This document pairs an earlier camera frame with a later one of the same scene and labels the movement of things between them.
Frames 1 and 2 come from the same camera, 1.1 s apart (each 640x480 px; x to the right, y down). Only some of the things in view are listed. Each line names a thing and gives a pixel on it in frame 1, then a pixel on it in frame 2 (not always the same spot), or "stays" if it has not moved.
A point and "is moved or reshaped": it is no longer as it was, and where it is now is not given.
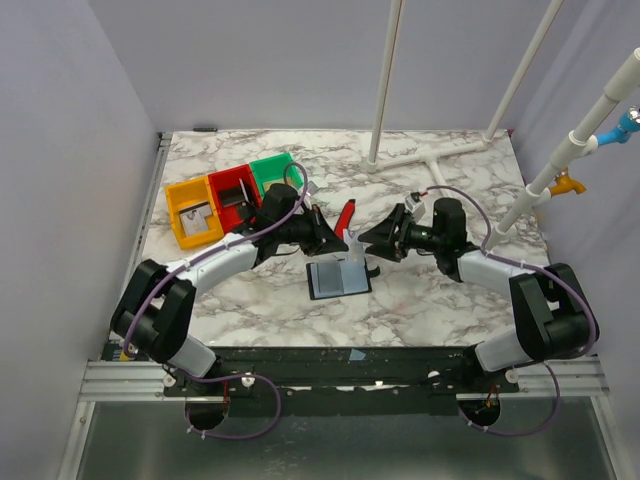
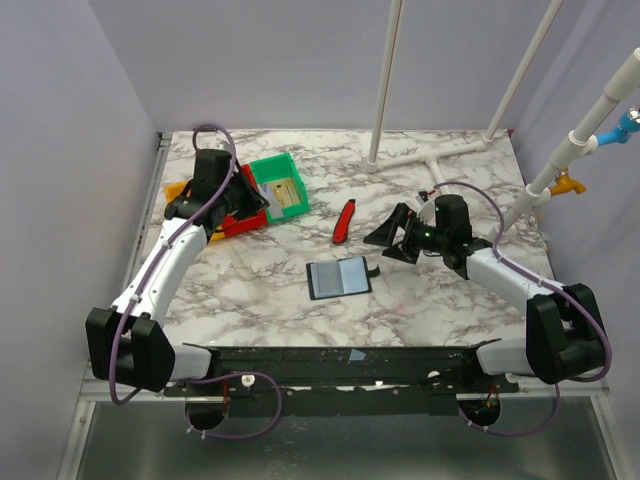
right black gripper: (398, 235) stays
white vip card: (356, 253) is moved or reshaped
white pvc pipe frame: (500, 116) stays
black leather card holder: (337, 278) stays
